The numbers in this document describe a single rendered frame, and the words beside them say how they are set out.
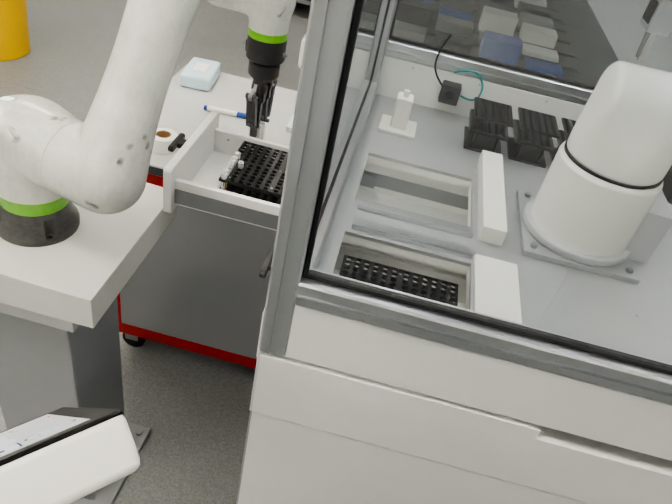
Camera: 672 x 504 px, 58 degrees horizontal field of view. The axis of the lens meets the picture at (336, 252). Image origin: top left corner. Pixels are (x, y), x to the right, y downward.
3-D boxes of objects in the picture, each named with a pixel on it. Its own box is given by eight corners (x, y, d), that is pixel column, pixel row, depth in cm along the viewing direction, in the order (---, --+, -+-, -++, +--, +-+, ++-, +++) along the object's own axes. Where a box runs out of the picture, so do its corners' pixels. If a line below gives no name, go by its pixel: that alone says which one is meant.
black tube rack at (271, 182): (216, 203, 131) (218, 178, 127) (241, 164, 145) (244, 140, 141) (316, 229, 130) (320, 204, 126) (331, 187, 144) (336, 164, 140)
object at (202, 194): (174, 205, 128) (174, 181, 124) (215, 149, 148) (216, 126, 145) (356, 253, 127) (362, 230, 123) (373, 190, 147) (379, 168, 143)
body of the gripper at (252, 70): (258, 49, 148) (255, 85, 154) (242, 60, 141) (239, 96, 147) (286, 59, 147) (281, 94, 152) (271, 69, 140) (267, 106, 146)
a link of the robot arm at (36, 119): (46, 233, 105) (36, 138, 94) (-23, 198, 109) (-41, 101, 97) (99, 200, 115) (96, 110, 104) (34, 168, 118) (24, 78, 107)
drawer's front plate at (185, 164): (162, 212, 128) (162, 168, 121) (210, 149, 151) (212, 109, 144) (170, 214, 128) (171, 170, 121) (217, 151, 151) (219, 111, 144)
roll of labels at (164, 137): (143, 145, 157) (143, 131, 155) (166, 138, 162) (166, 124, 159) (160, 157, 154) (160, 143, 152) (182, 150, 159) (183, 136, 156)
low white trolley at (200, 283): (109, 350, 199) (94, 149, 152) (182, 240, 247) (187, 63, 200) (280, 396, 197) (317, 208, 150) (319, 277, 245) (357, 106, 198)
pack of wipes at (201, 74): (209, 93, 186) (209, 79, 184) (178, 86, 186) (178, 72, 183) (221, 74, 198) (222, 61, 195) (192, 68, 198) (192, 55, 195)
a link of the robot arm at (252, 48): (280, 48, 136) (296, 37, 143) (234, 32, 138) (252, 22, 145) (277, 73, 140) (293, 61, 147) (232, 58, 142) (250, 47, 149)
